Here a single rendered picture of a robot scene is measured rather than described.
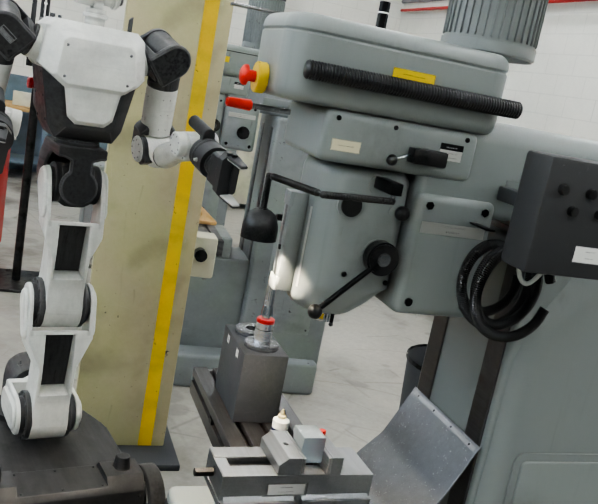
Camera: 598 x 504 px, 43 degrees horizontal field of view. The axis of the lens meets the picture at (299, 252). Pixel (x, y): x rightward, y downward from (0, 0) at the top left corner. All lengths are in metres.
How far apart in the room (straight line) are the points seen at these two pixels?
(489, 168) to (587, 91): 6.17
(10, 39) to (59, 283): 0.65
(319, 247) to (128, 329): 2.00
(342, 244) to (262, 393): 0.60
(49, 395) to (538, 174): 1.52
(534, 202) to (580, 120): 6.37
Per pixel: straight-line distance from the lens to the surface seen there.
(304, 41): 1.42
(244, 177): 10.05
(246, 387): 1.96
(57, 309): 2.23
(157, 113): 2.26
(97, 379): 3.51
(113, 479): 2.28
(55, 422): 2.38
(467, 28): 1.63
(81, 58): 2.07
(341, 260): 1.53
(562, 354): 1.77
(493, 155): 1.62
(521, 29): 1.65
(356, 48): 1.44
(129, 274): 3.35
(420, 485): 1.87
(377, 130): 1.48
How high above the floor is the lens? 1.77
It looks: 12 degrees down
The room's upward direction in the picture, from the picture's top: 11 degrees clockwise
